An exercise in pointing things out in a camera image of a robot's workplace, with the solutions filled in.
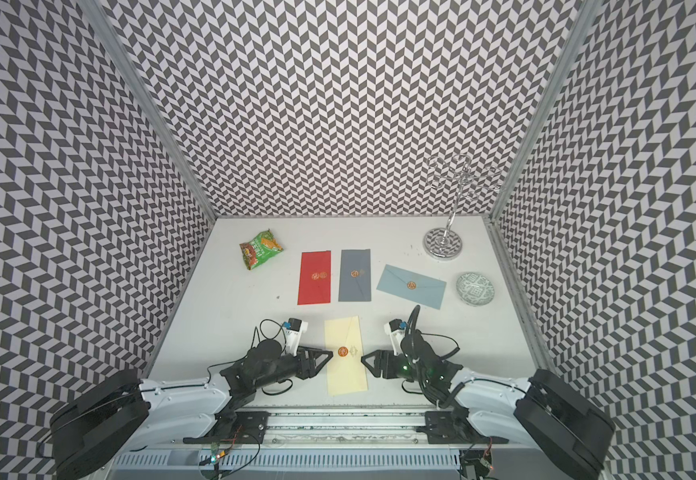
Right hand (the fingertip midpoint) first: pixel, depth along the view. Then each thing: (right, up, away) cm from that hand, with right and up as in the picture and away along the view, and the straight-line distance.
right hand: (370, 366), depth 82 cm
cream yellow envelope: (-6, -3, +2) cm, 7 cm away
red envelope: (-18, +22, +20) cm, 35 cm away
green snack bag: (-39, +32, +23) cm, 55 cm away
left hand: (-12, +3, -1) cm, 12 cm away
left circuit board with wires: (-35, -14, -15) cm, 41 cm away
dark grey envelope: (-5, +23, +20) cm, 31 cm away
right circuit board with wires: (+26, -16, -13) cm, 33 cm away
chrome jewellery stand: (+28, +34, +26) cm, 51 cm away
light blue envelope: (+15, +20, +17) cm, 30 cm away
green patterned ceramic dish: (+34, +19, +15) cm, 42 cm away
